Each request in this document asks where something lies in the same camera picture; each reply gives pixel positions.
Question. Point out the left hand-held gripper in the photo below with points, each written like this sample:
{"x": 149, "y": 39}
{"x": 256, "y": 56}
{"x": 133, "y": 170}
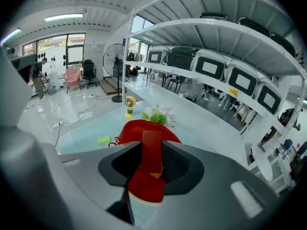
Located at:
{"x": 24, "y": 65}

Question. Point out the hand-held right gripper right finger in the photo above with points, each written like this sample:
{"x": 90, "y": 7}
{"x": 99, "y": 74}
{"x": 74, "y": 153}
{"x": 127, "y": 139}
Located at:
{"x": 182, "y": 166}

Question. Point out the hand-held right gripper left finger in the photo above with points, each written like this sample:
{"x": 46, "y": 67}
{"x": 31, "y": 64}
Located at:
{"x": 117, "y": 163}

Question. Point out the lime green toy block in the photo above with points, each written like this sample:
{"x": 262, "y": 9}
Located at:
{"x": 104, "y": 140}

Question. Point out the yellow toy block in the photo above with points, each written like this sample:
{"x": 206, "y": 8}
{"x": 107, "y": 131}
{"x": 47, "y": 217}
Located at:
{"x": 156, "y": 175}

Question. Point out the red container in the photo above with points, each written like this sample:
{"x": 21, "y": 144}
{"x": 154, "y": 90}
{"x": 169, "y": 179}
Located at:
{"x": 134, "y": 130}

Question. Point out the long ceiling light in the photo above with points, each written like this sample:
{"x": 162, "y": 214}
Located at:
{"x": 10, "y": 35}
{"x": 63, "y": 17}

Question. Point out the glass window front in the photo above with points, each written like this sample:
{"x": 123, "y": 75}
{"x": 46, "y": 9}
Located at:
{"x": 72, "y": 50}

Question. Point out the pink armchair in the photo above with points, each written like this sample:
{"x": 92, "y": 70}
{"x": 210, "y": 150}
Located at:
{"x": 72, "y": 77}

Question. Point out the artificial flower bunch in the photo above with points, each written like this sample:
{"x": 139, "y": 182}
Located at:
{"x": 157, "y": 116}

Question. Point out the small yellow desk fan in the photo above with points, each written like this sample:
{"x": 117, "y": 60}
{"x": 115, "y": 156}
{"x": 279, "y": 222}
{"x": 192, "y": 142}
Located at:
{"x": 130, "y": 103}

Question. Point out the black office chair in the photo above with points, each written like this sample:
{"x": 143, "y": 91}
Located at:
{"x": 88, "y": 68}

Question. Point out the white power strip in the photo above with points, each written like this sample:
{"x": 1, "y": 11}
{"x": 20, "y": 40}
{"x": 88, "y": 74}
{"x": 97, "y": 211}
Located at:
{"x": 57, "y": 124}

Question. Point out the brown wooden step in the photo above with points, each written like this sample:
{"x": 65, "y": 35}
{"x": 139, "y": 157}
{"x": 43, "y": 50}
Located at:
{"x": 109, "y": 86}

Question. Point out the black chair with thin legs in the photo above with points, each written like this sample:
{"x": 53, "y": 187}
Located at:
{"x": 176, "y": 81}

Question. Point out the yellow shelf label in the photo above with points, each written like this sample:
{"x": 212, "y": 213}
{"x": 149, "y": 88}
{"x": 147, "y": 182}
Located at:
{"x": 233, "y": 92}

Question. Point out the black standing floor fan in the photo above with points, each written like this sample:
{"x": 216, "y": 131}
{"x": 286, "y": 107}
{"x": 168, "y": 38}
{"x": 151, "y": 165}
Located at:
{"x": 114, "y": 56}

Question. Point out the blue chair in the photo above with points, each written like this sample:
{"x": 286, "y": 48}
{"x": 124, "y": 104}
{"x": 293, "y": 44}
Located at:
{"x": 286, "y": 144}

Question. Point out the dark green case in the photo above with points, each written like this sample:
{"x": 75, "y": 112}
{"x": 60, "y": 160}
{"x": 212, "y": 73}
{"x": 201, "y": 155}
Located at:
{"x": 284, "y": 43}
{"x": 254, "y": 26}
{"x": 180, "y": 59}
{"x": 214, "y": 15}

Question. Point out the white metal shelf rack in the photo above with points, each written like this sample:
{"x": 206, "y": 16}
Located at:
{"x": 216, "y": 24}

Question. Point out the white case with black frame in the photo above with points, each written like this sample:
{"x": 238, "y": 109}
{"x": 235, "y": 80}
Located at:
{"x": 269, "y": 99}
{"x": 155, "y": 56}
{"x": 242, "y": 80}
{"x": 209, "y": 66}

